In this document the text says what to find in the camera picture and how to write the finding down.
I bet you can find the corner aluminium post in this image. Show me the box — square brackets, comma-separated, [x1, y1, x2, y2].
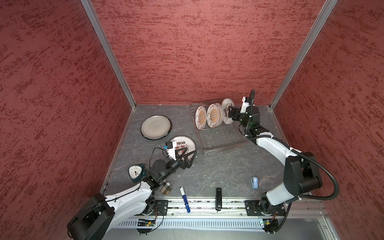
[81, 0, 137, 110]
[269, 0, 338, 111]

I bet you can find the wire dish rack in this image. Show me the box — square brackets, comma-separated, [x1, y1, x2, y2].
[189, 99, 248, 155]

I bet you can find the green alarm clock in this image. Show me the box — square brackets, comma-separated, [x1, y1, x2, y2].
[128, 164, 147, 183]

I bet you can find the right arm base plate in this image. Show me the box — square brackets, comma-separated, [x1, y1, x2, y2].
[244, 200, 286, 217]

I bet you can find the circuit board with wires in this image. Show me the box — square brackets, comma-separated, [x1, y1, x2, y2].
[263, 219, 279, 234]
[136, 219, 157, 235]

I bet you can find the left corner aluminium post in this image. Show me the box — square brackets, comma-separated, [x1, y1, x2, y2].
[81, 0, 137, 110]

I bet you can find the right circuit board with wires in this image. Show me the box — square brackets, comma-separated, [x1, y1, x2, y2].
[263, 219, 279, 234]

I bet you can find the blue white marker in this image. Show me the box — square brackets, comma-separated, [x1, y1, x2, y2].
[180, 187, 191, 213]

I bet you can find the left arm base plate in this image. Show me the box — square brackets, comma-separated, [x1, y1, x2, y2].
[142, 198, 169, 216]

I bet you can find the grey plate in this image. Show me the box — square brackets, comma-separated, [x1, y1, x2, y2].
[170, 136, 196, 153]

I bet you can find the red patterned plate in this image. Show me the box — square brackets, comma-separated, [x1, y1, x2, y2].
[222, 98, 235, 126]

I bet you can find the orange striped plate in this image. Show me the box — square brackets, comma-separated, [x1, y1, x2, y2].
[207, 103, 224, 128]
[195, 106, 207, 131]

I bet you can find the right corner aluminium post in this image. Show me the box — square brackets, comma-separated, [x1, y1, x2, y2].
[269, 0, 338, 111]

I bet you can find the dark striped rim plate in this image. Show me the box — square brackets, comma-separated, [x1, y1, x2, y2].
[140, 115, 173, 141]

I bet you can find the plaid glasses case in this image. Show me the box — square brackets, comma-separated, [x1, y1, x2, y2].
[158, 180, 172, 195]

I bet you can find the left circuit board with wires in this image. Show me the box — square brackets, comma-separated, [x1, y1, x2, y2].
[136, 219, 157, 235]

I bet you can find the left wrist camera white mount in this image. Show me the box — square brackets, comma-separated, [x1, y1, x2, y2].
[164, 141, 177, 161]

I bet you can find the black corrugated cable hose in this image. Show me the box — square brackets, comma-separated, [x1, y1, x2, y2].
[244, 89, 340, 201]

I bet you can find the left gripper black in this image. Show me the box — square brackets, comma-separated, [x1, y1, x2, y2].
[160, 146, 197, 182]

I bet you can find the black remote stick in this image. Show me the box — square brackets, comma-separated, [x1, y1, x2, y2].
[215, 188, 223, 211]

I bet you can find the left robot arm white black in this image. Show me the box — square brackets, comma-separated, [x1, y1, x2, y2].
[67, 147, 197, 240]

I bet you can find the aluminium front rail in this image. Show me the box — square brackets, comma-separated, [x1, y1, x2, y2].
[86, 196, 328, 220]

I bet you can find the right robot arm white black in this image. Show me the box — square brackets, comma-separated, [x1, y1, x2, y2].
[226, 106, 340, 215]

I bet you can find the light blue small bottle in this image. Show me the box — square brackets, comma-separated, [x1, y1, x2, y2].
[251, 177, 259, 189]

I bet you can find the orange striped front plate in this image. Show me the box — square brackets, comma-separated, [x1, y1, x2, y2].
[195, 106, 207, 131]

